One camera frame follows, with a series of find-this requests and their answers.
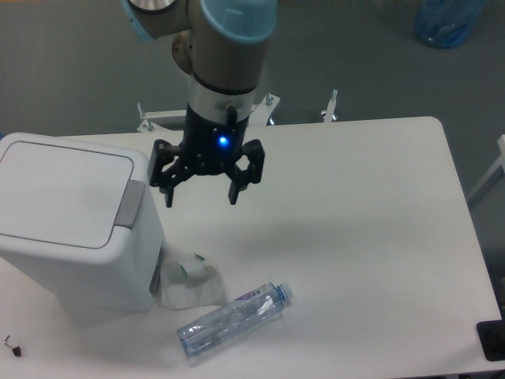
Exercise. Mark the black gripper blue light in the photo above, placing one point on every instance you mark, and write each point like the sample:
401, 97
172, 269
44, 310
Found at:
207, 148

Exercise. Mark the white trash can grey button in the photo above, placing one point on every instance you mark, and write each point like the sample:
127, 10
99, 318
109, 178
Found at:
79, 218

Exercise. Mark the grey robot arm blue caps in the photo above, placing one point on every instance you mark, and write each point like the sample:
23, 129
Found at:
226, 42

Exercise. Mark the crumpled white paper bag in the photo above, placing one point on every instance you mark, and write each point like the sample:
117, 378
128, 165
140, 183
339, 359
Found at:
190, 283

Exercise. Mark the clear plastic water bottle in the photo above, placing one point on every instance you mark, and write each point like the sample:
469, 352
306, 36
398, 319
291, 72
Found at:
238, 317

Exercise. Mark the blue plastic bag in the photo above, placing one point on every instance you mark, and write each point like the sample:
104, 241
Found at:
446, 24

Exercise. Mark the small black metal clip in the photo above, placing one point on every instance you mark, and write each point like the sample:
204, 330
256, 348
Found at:
16, 350

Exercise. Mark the black device at table edge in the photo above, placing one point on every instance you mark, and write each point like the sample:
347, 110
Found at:
491, 335

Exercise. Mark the white frame at right edge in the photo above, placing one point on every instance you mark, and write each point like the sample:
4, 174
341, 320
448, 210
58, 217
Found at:
490, 178

